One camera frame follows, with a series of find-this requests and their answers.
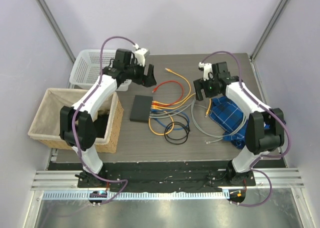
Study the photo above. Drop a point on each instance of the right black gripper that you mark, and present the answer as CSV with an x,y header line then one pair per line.
x,y
199,84

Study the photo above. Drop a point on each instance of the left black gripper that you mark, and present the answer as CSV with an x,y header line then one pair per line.
x,y
147,80

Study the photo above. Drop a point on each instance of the black network switch box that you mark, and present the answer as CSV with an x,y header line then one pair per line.
x,y
141,109

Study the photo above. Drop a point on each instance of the blue plaid cloth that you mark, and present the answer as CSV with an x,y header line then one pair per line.
x,y
231,119

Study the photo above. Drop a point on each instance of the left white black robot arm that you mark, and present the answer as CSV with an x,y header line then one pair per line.
x,y
77,128

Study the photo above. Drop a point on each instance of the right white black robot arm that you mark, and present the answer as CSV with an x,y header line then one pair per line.
x,y
264,131

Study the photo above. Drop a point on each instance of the white perforated plastic basket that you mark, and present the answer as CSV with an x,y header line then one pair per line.
x,y
86,68

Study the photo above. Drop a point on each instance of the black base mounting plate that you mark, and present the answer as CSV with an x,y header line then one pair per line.
x,y
163,177

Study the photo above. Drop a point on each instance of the wicker basket with liner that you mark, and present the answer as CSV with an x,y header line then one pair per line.
x,y
45,127

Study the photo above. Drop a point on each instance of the white slotted cable duct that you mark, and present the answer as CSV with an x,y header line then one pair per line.
x,y
99,195

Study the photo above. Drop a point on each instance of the aluminium frame rail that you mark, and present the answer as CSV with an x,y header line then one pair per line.
x,y
277,177

